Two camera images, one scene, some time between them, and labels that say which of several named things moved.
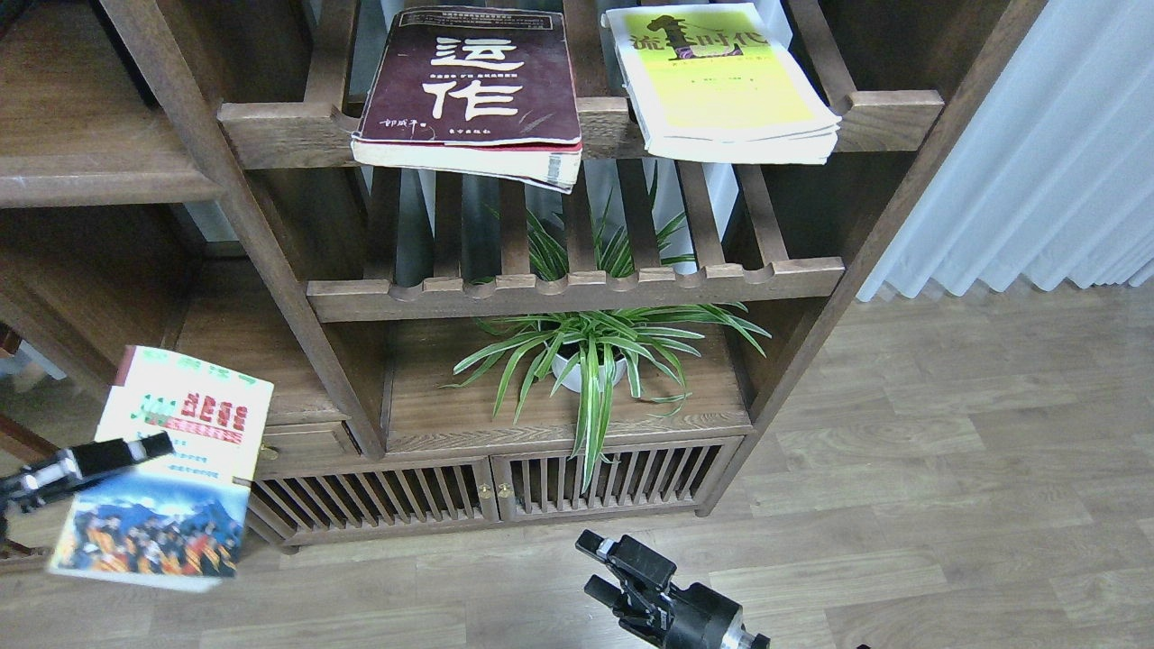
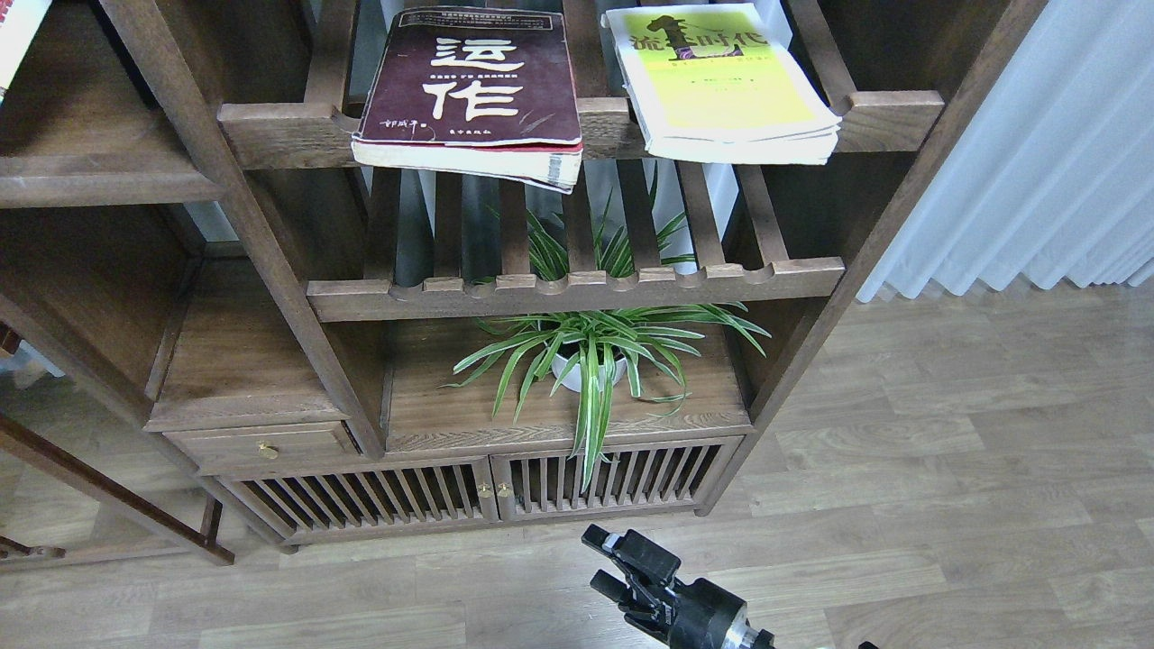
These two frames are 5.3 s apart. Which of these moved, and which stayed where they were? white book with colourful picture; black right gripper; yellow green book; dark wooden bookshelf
Moved: white book with colourful picture
Stayed: yellow green book; dark wooden bookshelf; black right gripper
